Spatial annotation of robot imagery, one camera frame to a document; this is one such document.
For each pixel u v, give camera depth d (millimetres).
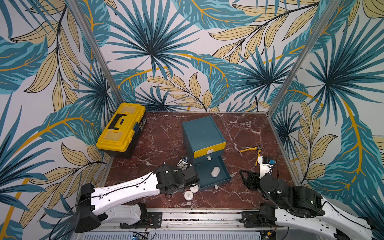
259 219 651
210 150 763
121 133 854
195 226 730
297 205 456
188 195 798
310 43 805
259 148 999
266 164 578
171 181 461
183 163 639
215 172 874
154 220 751
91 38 779
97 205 389
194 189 814
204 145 751
